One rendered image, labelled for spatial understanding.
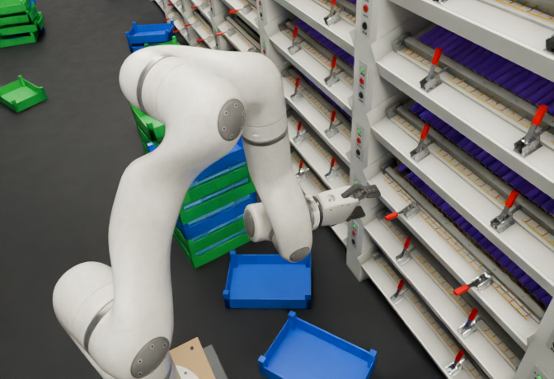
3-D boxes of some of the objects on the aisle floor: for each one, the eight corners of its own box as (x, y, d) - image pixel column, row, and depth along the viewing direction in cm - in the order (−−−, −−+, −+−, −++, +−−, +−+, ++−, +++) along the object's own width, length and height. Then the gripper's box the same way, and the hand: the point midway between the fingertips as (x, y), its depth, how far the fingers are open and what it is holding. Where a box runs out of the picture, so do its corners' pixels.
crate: (225, 308, 166) (222, 294, 161) (232, 264, 182) (230, 250, 177) (311, 309, 164) (310, 295, 159) (311, 264, 179) (310, 250, 174)
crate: (194, 269, 181) (190, 255, 176) (174, 237, 195) (170, 224, 190) (261, 235, 193) (260, 221, 188) (237, 208, 206) (235, 194, 201)
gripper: (304, 245, 114) (363, 231, 122) (328, 204, 101) (392, 193, 109) (293, 218, 118) (350, 208, 126) (315, 177, 105) (377, 167, 113)
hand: (367, 201), depth 117 cm, fingers open, 8 cm apart
